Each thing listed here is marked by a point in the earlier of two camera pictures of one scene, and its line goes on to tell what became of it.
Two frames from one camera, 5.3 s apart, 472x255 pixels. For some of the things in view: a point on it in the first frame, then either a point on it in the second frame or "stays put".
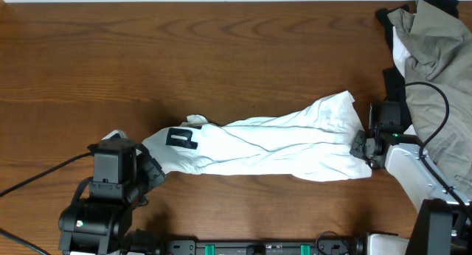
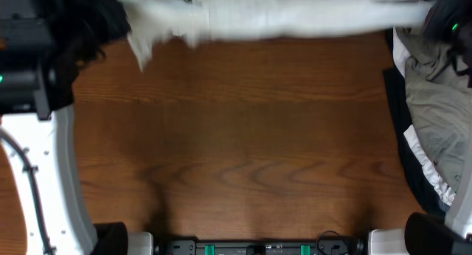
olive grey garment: (441, 54) stays put
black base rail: (320, 247) stays put
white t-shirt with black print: (321, 142) -> (200, 15)
